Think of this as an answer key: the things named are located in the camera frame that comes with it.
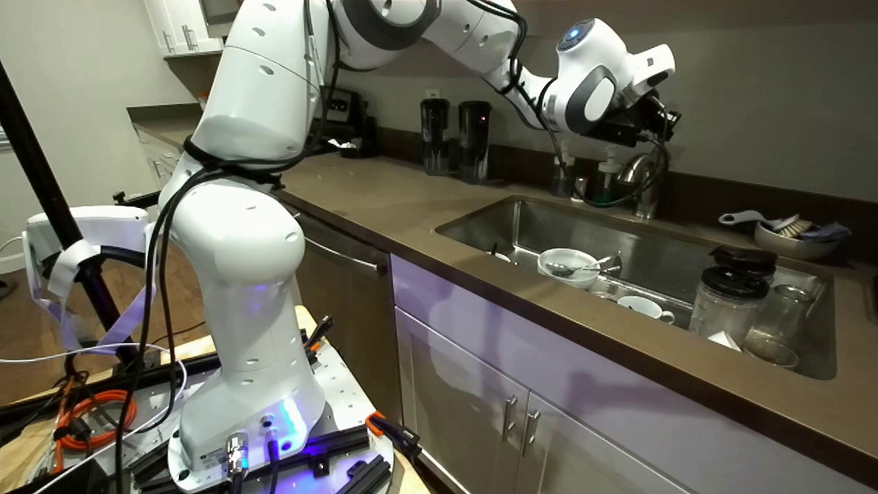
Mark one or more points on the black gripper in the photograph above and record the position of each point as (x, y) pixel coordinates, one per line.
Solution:
(646, 118)

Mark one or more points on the brushed steel sink faucet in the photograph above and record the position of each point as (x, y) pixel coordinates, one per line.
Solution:
(631, 181)

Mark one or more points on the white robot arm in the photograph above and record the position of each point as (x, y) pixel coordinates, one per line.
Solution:
(244, 247)

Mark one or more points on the white bowl in sink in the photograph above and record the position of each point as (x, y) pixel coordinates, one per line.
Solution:
(570, 266)

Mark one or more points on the white mug in sink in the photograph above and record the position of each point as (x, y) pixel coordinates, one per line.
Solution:
(646, 305)

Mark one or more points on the stainless steel sink basin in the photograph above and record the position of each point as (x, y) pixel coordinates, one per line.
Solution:
(795, 328)

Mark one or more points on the under-sink cabinet doors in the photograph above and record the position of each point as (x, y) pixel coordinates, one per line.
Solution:
(519, 410)

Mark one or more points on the clear soap dispenser white pump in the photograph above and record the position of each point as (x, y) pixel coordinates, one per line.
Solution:
(564, 177)

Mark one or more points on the dish brush white blue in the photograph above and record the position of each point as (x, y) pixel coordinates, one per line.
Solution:
(753, 216)

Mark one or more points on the clear blender jar black lid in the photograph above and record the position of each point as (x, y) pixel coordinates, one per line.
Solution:
(725, 305)

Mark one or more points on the small ceramic sponge dish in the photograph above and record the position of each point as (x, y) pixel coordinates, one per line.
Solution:
(795, 247)

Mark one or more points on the blue sponge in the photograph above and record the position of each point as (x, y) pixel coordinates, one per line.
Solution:
(833, 231)

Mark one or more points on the dishwasher front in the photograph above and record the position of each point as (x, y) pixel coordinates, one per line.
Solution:
(350, 281)

